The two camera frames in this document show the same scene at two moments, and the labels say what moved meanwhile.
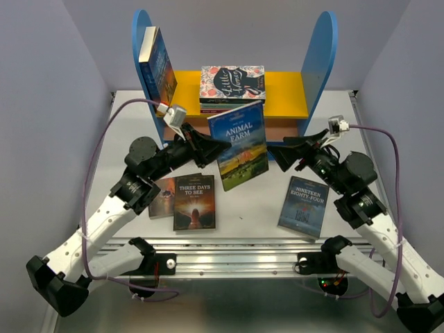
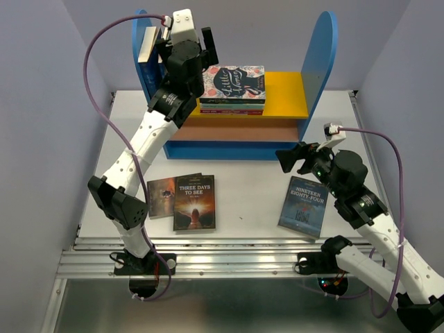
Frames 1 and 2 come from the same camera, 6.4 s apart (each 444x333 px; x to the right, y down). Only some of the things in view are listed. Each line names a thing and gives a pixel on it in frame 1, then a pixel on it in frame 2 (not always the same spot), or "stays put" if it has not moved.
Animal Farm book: [244, 127] to [164, 48]
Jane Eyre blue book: [155, 65] stays put
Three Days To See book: [194, 202] stays put
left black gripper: [202, 148] to [207, 55]
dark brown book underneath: [163, 205] stays put
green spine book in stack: [228, 105] stays put
